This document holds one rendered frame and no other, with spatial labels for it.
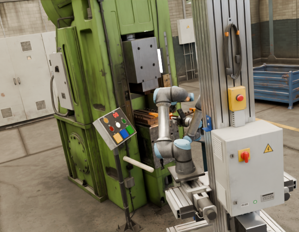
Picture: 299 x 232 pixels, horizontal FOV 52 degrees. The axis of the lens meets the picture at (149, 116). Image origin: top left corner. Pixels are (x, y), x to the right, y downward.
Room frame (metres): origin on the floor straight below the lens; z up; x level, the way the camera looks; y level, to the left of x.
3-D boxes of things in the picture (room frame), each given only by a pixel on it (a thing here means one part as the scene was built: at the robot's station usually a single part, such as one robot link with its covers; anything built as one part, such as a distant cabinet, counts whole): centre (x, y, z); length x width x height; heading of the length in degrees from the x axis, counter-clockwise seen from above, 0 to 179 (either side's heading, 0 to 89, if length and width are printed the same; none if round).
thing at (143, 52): (3.22, 0.03, 1.56); 0.42 x 0.39 x 0.40; 35
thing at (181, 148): (2.09, -0.20, 0.98); 0.13 x 0.12 x 0.14; 75
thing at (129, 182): (2.91, 0.31, 0.36); 0.09 x 0.07 x 0.12; 125
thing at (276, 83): (6.29, -2.72, 0.36); 1.20 x 0.80 x 0.72; 30
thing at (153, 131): (3.23, 0.03, 0.69); 0.56 x 0.38 x 0.45; 35
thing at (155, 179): (3.23, 0.03, 0.23); 0.55 x 0.37 x 0.47; 35
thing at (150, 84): (3.19, 0.07, 1.32); 0.42 x 0.20 x 0.10; 35
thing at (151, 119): (3.19, 0.07, 0.96); 0.42 x 0.20 x 0.09; 35
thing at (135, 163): (2.75, 0.17, 0.62); 0.44 x 0.05 x 0.05; 35
